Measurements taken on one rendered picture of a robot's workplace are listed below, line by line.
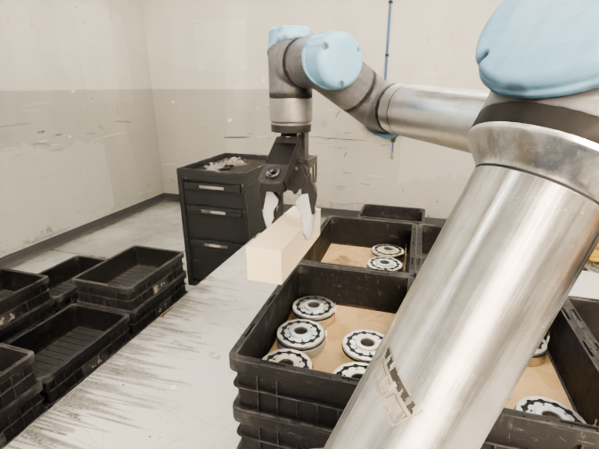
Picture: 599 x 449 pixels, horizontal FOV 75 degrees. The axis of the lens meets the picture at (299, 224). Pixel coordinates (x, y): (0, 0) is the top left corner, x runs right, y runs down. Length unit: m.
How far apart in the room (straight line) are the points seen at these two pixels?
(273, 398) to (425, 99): 0.53
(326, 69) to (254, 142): 3.89
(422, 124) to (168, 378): 0.81
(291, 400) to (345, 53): 0.55
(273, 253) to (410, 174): 3.52
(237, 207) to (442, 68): 2.44
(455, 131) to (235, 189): 1.85
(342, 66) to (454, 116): 0.17
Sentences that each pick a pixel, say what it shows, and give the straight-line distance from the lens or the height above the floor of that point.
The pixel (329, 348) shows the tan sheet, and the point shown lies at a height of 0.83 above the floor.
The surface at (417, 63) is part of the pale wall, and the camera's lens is 4.02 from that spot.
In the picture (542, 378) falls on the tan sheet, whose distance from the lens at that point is 0.93.
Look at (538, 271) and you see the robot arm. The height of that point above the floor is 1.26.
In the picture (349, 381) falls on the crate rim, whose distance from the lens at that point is 0.65.
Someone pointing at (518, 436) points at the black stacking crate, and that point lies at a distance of 0.71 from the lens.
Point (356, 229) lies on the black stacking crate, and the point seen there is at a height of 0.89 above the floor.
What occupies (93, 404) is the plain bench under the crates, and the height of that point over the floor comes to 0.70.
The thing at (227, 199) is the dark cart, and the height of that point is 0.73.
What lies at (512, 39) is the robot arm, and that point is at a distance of 0.29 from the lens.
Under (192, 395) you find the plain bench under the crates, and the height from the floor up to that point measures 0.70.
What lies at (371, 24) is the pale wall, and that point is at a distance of 4.09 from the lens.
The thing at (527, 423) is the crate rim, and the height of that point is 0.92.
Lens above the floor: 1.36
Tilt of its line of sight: 19 degrees down
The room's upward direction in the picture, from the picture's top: straight up
